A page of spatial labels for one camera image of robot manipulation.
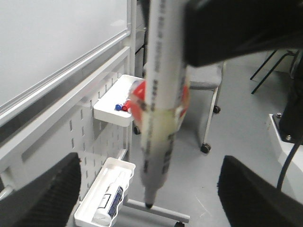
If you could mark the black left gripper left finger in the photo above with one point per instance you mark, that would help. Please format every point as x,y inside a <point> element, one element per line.
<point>46,201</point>

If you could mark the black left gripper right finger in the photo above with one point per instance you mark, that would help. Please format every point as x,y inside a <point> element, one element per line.
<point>250,201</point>

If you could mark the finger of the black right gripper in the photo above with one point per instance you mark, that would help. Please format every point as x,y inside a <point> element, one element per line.
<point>217,30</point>

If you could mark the white whiteboard marker black tip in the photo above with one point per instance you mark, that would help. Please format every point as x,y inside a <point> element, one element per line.
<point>165,79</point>

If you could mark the whiteboard cleaner spray bottle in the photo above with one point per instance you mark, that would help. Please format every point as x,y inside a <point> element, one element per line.
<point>109,203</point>

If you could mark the large white whiteboard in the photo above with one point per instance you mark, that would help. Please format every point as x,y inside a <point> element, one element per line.
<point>43,41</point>

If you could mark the grey chair on casters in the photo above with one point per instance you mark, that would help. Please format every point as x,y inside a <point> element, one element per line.
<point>205,85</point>

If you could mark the white lower accessory tray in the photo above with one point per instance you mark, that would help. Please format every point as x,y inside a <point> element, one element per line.
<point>108,173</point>

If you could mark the white slotted pegboard panel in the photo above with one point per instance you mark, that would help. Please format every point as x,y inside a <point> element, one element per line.
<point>76,131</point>

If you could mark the black metal chair legs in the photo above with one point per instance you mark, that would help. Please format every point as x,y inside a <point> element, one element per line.
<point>288,53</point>

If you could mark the white upper marker tray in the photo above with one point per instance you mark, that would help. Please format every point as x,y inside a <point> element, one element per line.
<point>105,108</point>

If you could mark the blue capped marker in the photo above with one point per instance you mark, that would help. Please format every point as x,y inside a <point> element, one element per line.
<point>118,107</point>

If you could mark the white whiteboard stand frame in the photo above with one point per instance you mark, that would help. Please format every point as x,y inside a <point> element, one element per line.
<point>18,133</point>

